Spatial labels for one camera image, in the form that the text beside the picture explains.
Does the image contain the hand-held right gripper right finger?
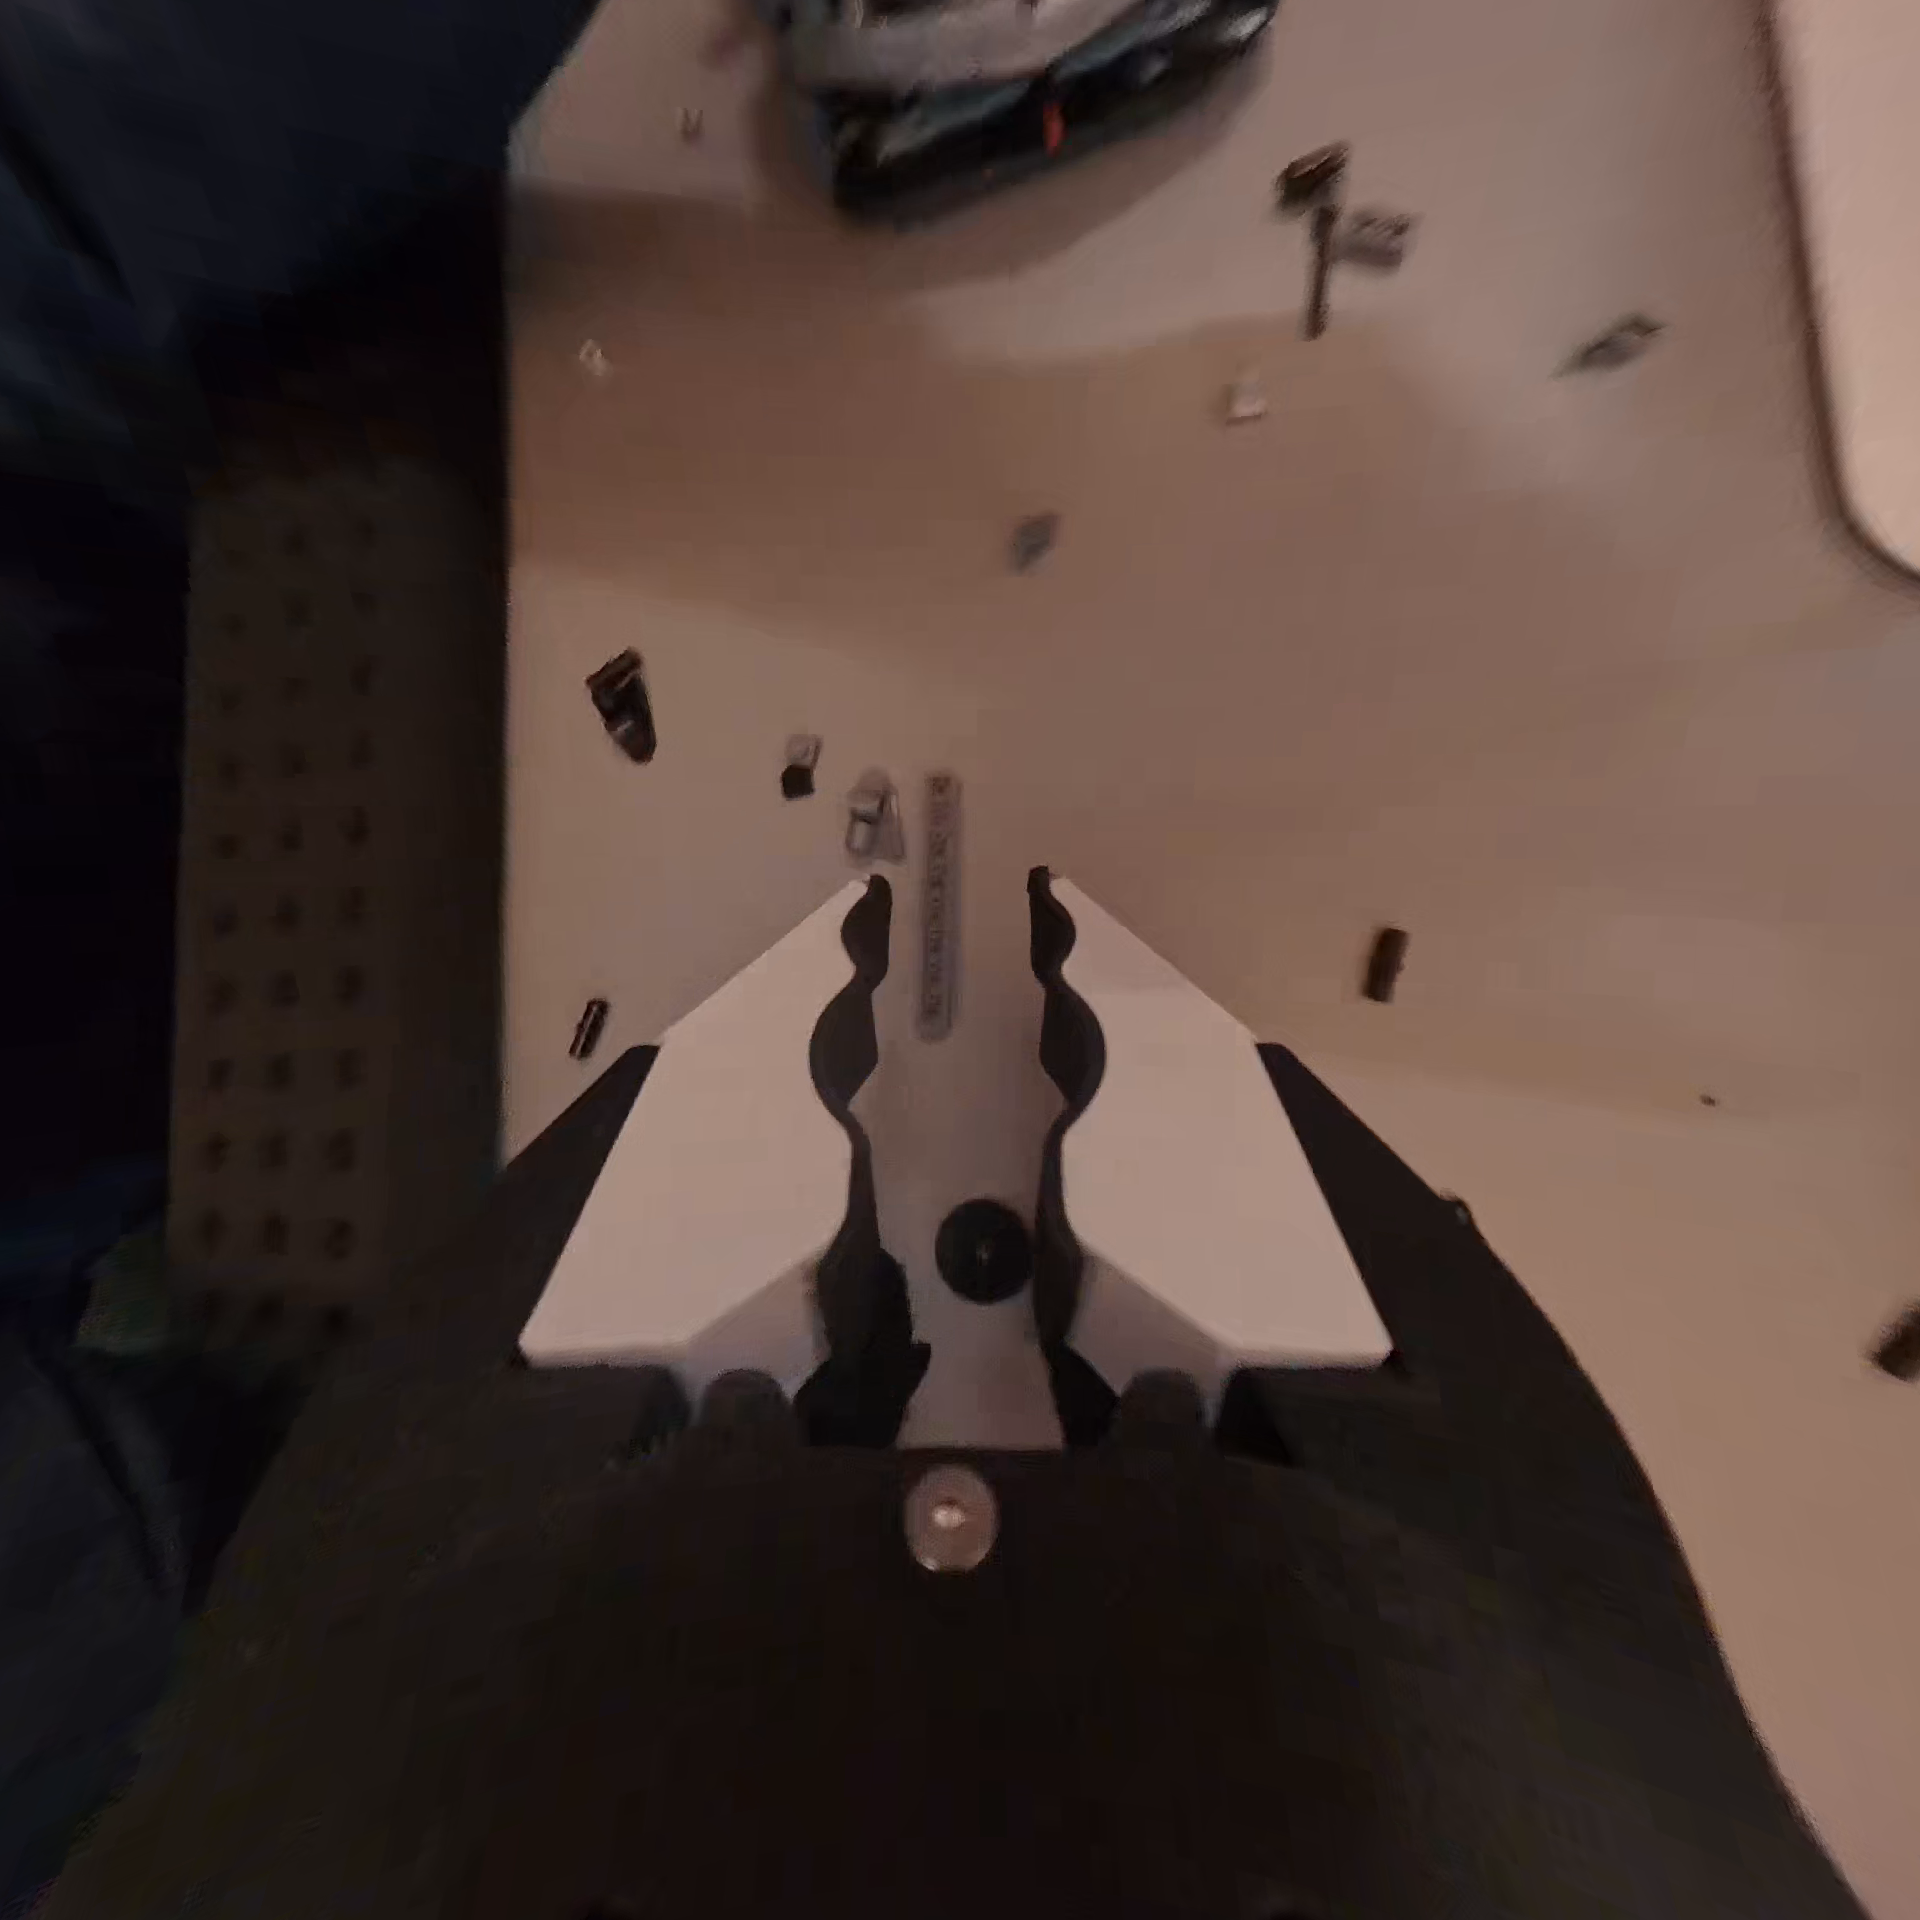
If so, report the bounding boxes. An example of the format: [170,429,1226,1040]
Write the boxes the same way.
[1022,863,1400,1430]

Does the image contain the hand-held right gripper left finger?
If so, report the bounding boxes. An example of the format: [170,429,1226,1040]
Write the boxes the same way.
[516,875,923,1435]

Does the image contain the dark lego car model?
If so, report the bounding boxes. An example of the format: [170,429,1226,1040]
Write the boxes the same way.
[780,0,1280,220]

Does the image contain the black lego disc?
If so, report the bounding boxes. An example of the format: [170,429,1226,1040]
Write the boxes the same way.
[933,1197,1038,1306]

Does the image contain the long grey studded lego plate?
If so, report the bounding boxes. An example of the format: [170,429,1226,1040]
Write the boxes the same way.
[913,770,962,1040]

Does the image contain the black lego beam blue pins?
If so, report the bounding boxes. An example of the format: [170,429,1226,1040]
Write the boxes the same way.
[585,649,659,762]

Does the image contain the black lego axle connector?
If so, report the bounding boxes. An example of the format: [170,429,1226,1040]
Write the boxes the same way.
[1275,142,1352,339]

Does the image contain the black dimpled fabric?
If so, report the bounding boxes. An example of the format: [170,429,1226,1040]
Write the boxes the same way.
[170,449,502,1352]

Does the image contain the white book stand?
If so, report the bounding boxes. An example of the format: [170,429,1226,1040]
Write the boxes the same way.
[1768,0,1920,580]

